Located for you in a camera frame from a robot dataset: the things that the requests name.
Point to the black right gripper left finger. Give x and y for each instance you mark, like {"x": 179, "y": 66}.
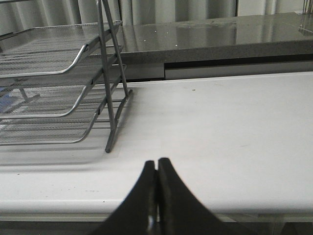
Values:
{"x": 137, "y": 214}

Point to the grey granite counter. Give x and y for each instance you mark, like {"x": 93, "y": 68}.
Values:
{"x": 217, "y": 39}

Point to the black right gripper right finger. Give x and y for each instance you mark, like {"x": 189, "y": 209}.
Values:
{"x": 181, "y": 213}

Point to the blue plastic tray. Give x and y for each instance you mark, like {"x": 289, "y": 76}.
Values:
{"x": 8, "y": 103}

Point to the metal pin stand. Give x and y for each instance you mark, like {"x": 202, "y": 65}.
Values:
{"x": 306, "y": 22}

